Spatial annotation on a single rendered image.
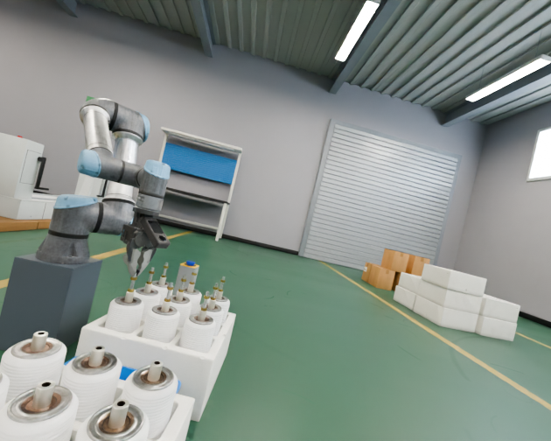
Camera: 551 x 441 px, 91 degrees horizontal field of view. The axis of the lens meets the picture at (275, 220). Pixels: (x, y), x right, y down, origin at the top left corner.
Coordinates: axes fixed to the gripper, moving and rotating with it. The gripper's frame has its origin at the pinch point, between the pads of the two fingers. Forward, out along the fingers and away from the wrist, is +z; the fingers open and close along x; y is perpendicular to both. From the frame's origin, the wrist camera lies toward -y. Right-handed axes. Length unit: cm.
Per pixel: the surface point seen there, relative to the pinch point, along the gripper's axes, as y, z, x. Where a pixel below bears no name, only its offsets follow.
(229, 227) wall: 306, 12, -394
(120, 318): -2.6, 12.8, 3.4
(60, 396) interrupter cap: -32.0, 8.9, 29.2
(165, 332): -14.2, 14.2, -4.4
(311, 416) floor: -53, 34, -39
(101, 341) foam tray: -2.6, 19.0, 7.2
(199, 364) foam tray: -27.4, 18.4, -7.4
